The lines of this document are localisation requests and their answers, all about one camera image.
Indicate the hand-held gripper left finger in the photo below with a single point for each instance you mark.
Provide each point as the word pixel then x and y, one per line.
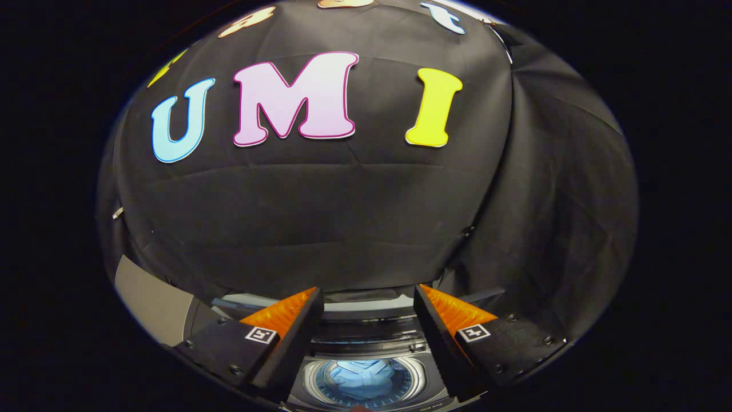
pixel 291 352

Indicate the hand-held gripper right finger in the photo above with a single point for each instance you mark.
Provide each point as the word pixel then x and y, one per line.
pixel 443 346

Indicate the light blue polo shirt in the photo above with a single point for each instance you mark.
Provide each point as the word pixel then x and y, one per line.
pixel 363 377

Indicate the black backdrop cloth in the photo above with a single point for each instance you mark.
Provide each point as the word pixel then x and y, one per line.
pixel 343 217

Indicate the silver clip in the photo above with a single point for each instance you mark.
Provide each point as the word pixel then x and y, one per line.
pixel 117 213

